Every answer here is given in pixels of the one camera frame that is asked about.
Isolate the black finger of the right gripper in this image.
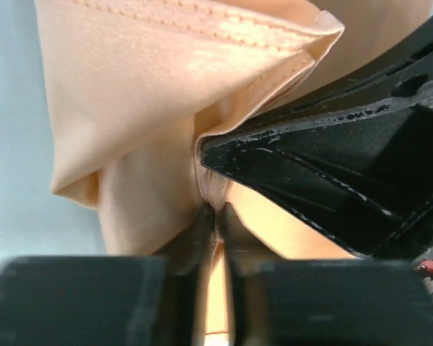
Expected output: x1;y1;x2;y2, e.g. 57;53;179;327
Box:
198;0;433;260

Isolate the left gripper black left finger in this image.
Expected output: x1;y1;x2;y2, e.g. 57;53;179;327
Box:
154;203;215;345

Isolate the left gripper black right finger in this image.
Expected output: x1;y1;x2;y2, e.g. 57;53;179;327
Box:
219;203;281;345

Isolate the orange cloth napkin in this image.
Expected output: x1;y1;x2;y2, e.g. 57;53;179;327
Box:
32;0;429;346

